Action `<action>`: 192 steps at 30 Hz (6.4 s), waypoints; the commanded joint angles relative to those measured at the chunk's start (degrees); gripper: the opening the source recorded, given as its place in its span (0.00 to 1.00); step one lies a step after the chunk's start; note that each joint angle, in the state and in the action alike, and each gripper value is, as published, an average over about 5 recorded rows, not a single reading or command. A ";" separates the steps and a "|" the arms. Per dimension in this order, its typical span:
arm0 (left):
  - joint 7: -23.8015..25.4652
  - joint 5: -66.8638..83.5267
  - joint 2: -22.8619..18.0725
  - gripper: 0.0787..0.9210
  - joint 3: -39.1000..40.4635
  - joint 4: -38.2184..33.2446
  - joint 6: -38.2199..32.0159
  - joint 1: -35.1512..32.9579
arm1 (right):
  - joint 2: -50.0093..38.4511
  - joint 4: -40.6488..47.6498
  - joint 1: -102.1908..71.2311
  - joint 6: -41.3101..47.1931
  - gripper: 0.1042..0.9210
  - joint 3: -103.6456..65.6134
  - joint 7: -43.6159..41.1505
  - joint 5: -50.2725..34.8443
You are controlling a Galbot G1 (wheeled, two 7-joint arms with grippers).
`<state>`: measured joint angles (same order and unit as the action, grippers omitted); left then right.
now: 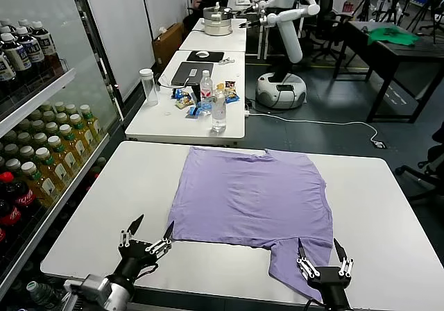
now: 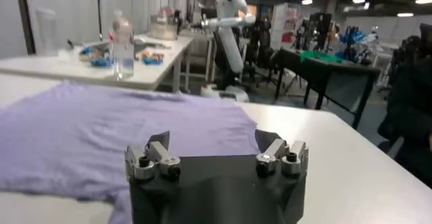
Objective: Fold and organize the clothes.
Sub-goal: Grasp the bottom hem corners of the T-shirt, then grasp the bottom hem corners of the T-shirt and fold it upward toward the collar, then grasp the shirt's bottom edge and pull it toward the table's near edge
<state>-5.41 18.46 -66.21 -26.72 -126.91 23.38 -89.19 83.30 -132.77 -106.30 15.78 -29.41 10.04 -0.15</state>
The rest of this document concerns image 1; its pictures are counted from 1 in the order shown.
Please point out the clear bottle green cap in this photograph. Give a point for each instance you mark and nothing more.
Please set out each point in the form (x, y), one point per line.
(41, 295)

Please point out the dark snack packet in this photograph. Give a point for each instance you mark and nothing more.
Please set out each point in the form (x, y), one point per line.
(230, 85)

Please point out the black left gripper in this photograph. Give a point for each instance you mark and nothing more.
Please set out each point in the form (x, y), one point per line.
(137, 253)

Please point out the yellow tea bottle white cap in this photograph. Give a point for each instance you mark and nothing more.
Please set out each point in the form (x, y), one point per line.
(24, 137)
(14, 164)
(35, 115)
(88, 123)
(36, 189)
(59, 161)
(40, 138)
(27, 151)
(71, 109)
(10, 148)
(59, 106)
(69, 148)
(61, 117)
(48, 172)
(79, 134)
(52, 127)

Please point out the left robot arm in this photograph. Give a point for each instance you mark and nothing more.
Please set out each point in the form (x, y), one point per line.
(119, 293)

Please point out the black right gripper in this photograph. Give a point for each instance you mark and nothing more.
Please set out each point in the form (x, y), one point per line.
(331, 278)

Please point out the black table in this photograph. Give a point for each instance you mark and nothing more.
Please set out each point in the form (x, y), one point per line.
(409, 52)

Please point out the purple T-shirt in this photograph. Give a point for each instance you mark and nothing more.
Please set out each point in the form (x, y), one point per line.
(249, 200)

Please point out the white desk with pot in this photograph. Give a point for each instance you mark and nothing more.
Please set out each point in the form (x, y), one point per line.
(215, 42)

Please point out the clear plastic water bottle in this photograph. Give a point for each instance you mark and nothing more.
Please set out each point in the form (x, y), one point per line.
(219, 113)

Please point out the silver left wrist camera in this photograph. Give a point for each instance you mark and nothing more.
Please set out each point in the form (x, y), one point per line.
(86, 290)

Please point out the white humanoid robot arm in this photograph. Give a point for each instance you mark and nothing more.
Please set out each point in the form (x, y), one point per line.
(291, 14)
(263, 5)

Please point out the white humanoid robot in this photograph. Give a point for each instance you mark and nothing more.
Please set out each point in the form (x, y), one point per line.
(289, 40)

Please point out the cola bottle red label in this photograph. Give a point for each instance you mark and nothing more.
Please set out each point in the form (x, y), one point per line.
(2, 238)
(10, 217)
(21, 196)

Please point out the dark grey laptop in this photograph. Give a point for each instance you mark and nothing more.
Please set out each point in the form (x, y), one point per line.
(190, 73)

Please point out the brown cardboard box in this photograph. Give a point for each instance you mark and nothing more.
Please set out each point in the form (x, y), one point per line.
(168, 43)

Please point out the green cloth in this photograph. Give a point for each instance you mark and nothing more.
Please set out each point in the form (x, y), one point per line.
(392, 37)

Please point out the white floor socket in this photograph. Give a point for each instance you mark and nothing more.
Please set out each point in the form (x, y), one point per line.
(379, 144)

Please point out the white computer mouse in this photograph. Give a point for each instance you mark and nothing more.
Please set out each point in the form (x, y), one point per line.
(202, 53)

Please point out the black mouse pad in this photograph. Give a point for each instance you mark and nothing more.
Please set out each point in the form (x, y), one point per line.
(215, 57)

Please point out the white desk with snacks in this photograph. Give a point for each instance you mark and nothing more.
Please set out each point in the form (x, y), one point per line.
(156, 123)

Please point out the water bottle red label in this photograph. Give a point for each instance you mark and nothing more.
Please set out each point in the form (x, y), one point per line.
(205, 89)

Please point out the glass door drinks cabinet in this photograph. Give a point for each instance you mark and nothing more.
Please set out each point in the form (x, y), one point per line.
(69, 82)

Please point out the black tripod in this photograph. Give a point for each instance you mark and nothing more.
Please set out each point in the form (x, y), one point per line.
(428, 12)
(366, 3)

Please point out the clear tumbler white lid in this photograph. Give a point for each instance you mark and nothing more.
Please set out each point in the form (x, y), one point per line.
(149, 89)

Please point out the blue and yellow snack packet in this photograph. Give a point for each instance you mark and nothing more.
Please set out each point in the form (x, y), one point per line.
(232, 98)

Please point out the small yellow snack packet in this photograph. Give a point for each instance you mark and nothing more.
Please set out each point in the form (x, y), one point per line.
(220, 87)

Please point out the dark tea bottle white cap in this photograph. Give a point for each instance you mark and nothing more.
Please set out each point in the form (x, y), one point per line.
(29, 54)
(5, 71)
(5, 30)
(14, 61)
(43, 47)
(23, 23)

